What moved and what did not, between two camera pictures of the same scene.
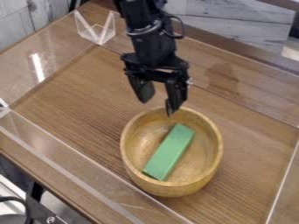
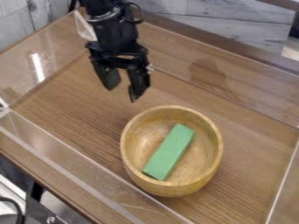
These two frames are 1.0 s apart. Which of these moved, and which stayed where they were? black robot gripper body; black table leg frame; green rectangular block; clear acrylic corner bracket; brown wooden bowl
Moved: black robot gripper body
Stayed: green rectangular block; brown wooden bowl; clear acrylic corner bracket; black table leg frame
